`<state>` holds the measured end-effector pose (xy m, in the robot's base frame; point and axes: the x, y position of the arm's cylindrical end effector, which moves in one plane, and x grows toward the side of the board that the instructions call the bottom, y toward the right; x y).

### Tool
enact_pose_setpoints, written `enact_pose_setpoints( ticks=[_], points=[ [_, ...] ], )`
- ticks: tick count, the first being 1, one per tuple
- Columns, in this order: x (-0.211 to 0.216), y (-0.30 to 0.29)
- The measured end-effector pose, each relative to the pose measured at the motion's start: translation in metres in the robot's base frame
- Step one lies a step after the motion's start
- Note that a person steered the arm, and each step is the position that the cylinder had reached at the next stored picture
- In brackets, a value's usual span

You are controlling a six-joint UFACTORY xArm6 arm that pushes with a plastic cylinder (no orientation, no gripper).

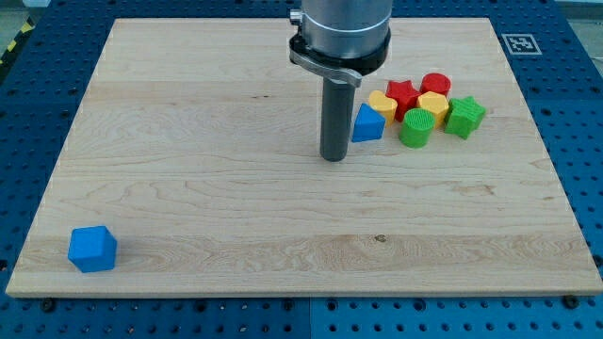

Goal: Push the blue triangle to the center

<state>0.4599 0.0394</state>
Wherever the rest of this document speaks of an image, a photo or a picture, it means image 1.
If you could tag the blue cube block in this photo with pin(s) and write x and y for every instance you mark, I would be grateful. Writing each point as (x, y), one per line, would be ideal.
(92, 249)

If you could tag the green cylinder block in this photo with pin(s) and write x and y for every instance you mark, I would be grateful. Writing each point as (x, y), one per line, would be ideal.
(416, 128)

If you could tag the light wooden board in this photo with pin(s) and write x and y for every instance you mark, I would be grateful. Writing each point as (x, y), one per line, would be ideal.
(196, 145)

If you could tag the red cylinder block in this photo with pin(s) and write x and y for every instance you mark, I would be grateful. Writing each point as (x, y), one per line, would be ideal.
(435, 82)

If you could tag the blue triangle block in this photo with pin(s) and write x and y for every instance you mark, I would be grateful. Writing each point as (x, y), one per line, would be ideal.
(369, 124)

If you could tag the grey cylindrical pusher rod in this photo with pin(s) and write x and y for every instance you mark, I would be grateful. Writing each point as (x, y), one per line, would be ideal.
(336, 108)

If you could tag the yellow heart block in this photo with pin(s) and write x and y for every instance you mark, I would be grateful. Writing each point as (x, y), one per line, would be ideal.
(385, 106)

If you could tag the green star block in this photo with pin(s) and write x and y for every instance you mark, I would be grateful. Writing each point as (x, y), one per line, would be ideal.
(464, 116)

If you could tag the red star block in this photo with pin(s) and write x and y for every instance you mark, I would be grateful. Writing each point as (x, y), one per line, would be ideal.
(405, 94)

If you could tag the white fiducial marker tag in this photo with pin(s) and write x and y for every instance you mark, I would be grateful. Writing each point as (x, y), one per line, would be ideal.
(521, 44)

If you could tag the yellow hexagon block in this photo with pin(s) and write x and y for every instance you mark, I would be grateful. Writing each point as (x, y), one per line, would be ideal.
(436, 103)

